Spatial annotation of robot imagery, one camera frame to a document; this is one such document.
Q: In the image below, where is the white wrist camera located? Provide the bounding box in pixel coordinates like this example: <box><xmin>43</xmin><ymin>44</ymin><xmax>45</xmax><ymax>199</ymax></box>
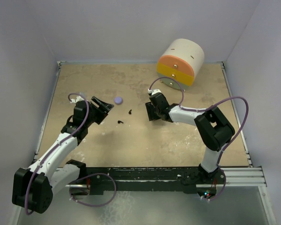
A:
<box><xmin>148</xmin><ymin>89</ymin><xmax>161</xmax><ymax>96</ymax></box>
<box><xmin>70</xmin><ymin>93</ymin><xmax>85</xmax><ymax>104</ymax></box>

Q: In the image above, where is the purple earbud charging case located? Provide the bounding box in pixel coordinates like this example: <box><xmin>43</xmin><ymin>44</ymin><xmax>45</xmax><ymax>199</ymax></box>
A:
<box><xmin>114</xmin><ymin>97</ymin><xmax>123</xmax><ymax>105</ymax></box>

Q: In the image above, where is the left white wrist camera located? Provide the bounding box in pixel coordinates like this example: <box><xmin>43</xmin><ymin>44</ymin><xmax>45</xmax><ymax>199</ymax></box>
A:
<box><xmin>70</xmin><ymin>93</ymin><xmax>85</xmax><ymax>104</ymax></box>

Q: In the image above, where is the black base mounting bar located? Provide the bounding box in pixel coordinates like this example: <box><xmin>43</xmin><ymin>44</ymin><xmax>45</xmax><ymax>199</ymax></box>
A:
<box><xmin>65</xmin><ymin>160</ymin><xmax>227</xmax><ymax>196</ymax></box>

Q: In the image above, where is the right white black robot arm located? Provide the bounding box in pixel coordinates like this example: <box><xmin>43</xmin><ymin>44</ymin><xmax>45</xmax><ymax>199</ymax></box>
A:
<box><xmin>145</xmin><ymin>89</ymin><xmax>235</xmax><ymax>183</ymax></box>

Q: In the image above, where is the round cream drawer cabinet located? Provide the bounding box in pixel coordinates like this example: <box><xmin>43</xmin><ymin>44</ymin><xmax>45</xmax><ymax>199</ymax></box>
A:
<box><xmin>156</xmin><ymin>38</ymin><xmax>205</xmax><ymax>90</ymax></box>

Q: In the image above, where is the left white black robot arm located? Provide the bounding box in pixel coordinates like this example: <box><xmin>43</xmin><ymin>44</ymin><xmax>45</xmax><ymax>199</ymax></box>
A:
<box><xmin>12</xmin><ymin>94</ymin><xmax>114</xmax><ymax>215</ymax></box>

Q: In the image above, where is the aluminium frame rail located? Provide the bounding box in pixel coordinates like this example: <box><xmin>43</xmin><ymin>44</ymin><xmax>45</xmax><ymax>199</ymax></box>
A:
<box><xmin>18</xmin><ymin>61</ymin><xmax>265</xmax><ymax>188</ymax></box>

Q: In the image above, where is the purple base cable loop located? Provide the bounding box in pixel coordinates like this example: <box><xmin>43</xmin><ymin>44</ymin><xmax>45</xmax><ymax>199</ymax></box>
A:
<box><xmin>69</xmin><ymin>172</ymin><xmax>117</xmax><ymax>207</ymax></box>

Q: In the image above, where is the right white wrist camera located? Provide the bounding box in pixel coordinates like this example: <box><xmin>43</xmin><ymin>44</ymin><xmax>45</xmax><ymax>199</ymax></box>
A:
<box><xmin>148</xmin><ymin>89</ymin><xmax>161</xmax><ymax>96</ymax></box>

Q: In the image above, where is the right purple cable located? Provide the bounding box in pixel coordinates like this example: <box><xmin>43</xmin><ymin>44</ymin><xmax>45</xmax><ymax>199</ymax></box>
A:
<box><xmin>148</xmin><ymin>77</ymin><xmax>250</xmax><ymax>169</ymax></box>

